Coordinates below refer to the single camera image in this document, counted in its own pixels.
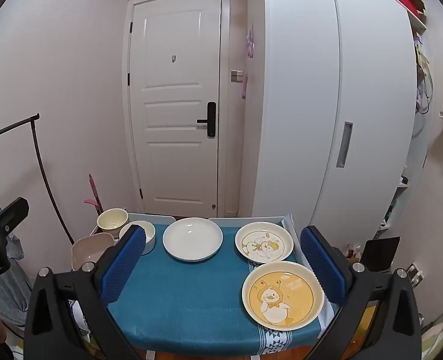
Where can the white bowl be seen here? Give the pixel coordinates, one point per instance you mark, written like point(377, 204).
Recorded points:
point(148, 234)

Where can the blue-grey hanging garment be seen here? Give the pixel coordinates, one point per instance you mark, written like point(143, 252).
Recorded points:
point(7, 288)

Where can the grey light switch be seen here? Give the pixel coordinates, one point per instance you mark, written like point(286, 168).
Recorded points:
point(237, 75)

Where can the wall power socket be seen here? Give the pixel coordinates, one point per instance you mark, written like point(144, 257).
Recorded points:
point(415, 274)

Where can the open white shelf unit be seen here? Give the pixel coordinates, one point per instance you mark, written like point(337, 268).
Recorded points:
point(420, 82)

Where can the pale duck print plate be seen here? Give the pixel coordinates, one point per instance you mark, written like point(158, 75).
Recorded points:
point(263, 243)

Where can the white wardrobe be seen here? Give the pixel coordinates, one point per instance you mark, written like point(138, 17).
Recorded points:
point(300, 101)

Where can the green yellow blanket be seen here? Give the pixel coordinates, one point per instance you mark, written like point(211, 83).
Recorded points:
point(440, 333)

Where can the plain white plate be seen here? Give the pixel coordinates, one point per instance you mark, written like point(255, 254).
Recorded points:
point(192, 239)

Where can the yellow duck print plate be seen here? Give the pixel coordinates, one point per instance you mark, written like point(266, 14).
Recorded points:
point(281, 296)

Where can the white panel door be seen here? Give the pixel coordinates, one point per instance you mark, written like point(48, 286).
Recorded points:
point(172, 120)

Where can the cream bowl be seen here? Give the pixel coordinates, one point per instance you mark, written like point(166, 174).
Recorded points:
point(112, 222)

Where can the black flat panel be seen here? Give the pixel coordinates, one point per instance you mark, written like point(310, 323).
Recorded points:
point(380, 253)

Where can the blue patterned tablecloth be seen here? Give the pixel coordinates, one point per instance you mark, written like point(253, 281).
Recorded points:
point(191, 300)

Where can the black clothes rack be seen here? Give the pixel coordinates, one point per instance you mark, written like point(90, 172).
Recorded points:
point(37, 150)

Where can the pale grey cloth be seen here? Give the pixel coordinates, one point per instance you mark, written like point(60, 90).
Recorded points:
point(293, 234)

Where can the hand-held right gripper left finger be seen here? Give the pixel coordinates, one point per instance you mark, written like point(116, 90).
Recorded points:
point(125, 266)

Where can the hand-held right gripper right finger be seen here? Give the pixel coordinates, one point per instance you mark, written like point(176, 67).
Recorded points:
point(322, 266)

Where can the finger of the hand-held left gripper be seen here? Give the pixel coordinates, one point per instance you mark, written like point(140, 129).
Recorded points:
point(13, 212)

